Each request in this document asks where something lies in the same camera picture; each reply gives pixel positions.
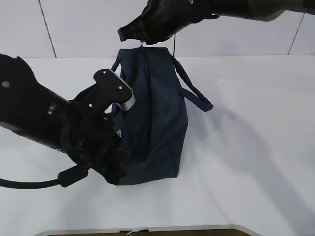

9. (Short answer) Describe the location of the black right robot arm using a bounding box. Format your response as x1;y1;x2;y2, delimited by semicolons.
118;0;315;45

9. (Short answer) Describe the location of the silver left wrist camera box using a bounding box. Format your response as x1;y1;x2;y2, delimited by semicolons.
94;69;136;111

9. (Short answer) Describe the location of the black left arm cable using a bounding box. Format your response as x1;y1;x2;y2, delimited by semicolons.
0;165;89;190

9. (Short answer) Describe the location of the dark navy lunch bag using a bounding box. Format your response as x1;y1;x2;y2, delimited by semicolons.
104;47;213;185

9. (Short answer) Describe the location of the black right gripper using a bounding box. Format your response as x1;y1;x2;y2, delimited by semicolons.
118;0;219;45

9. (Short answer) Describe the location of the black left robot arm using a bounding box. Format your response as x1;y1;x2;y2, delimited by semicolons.
0;55;132;189

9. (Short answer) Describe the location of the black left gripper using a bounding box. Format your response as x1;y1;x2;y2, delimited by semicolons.
61;86;128;185

